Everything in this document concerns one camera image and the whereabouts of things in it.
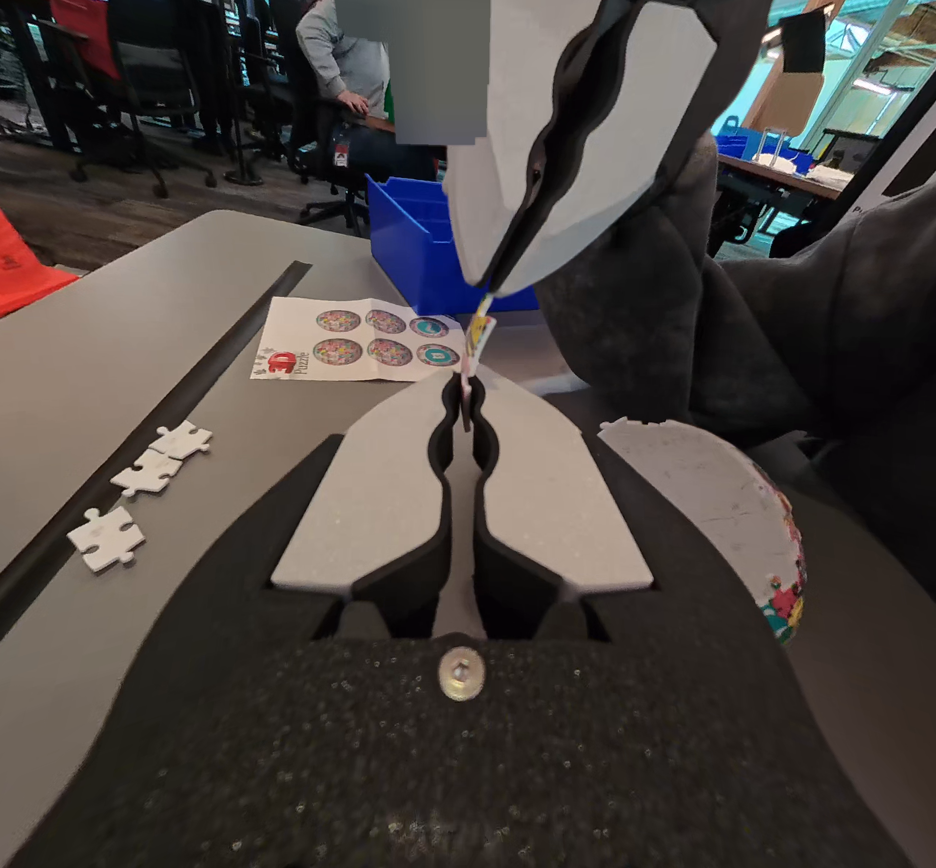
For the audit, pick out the white puzzle leaflet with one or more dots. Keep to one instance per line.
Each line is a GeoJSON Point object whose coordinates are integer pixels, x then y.
{"type": "Point", "coordinates": [307, 349]}

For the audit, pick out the single white puzzle piece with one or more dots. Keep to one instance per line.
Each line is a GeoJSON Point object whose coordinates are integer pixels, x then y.
{"type": "Point", "coordinates": [106, 538]}
{"type": "Point", "coordinates": [183, 440]}
{"type": "Point", "coordinates": [477, 334]}

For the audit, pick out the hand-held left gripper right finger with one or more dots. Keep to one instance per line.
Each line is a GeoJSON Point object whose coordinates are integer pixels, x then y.
{"type": "Point", "coordinates": [563, 517]}

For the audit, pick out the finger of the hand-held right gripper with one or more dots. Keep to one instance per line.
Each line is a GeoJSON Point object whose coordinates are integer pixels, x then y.
{"type": "Point", "coordinates": [644, 108]}
{"type": "Point", "coordinates": [534, 49]}

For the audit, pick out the blue plastic bin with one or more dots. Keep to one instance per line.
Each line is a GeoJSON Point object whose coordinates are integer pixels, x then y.
{"type": "Point", "coordinates": [410, 239]}

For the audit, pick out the colourful puzzle ball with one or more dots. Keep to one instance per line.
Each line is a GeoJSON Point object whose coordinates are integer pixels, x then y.
{"type": "Point", "coordinates": [717, 517]}

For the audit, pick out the wooden desk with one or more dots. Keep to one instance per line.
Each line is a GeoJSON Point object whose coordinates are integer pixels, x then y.
{"type": "Point", "coordinates": [775, 181]}

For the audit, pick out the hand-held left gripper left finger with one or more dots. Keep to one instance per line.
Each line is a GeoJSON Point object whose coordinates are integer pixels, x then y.
{"type": "Point", "coordinates": [366, 517]}

